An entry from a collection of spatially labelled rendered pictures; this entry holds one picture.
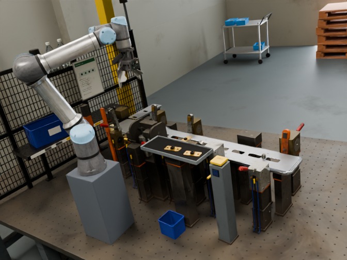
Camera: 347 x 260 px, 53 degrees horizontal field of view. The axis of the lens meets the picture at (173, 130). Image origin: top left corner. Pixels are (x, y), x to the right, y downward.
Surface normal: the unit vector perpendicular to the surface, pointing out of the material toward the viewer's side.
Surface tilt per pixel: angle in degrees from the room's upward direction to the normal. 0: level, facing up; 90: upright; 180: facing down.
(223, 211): 90
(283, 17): 90
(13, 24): 90
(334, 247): 0
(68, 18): 90
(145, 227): 0
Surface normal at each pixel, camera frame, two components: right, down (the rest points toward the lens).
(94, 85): 0.75, 0.16
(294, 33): -0.55, 0.43
